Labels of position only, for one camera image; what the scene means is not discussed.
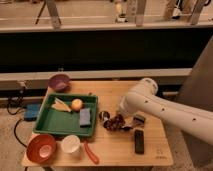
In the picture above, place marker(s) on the dark grape bunch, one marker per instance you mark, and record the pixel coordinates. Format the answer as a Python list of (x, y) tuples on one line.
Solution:
[(114, 123)]

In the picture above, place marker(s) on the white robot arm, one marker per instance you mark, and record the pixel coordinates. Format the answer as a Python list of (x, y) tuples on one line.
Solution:
[(142, 97)]

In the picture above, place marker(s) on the purple bowl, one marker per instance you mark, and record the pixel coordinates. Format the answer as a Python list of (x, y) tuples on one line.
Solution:
[(59, 82)]

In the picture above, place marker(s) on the orange bowl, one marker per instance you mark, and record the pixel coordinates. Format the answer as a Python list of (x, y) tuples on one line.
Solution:
[(41, 148)]

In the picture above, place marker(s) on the metal measuring cup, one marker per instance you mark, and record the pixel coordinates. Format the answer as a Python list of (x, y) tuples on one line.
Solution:
[(104, 116)]

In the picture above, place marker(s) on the red yellow apple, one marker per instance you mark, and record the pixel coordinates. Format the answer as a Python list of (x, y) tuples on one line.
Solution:
[(76, 104)]

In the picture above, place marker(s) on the blue sponge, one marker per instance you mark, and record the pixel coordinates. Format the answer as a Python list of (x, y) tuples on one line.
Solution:
[(85, 117)]

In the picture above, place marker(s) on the small black box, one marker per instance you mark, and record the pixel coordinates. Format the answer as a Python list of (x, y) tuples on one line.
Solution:
[(138, 120)]

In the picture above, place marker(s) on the yellow banana piece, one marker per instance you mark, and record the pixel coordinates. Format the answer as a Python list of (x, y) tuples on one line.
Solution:
[(60, 105)]

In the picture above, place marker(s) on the black remote control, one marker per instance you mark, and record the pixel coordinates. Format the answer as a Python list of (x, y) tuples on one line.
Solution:
[(139, 142)]

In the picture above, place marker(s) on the green plastic tray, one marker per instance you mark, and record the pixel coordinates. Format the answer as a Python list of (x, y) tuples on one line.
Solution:
[(61, 123)]

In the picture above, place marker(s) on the white cup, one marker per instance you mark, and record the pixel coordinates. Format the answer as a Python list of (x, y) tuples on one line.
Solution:
[(70, 144)]

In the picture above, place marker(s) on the blue box on floor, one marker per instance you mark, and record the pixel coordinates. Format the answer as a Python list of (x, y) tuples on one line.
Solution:
[(31, 112)]

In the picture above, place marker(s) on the black handle tool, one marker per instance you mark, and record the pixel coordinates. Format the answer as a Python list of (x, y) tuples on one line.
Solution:
[(127, 128)]

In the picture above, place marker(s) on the red spatula handle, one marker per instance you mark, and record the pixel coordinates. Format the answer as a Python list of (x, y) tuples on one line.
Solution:
[(90, 154)]

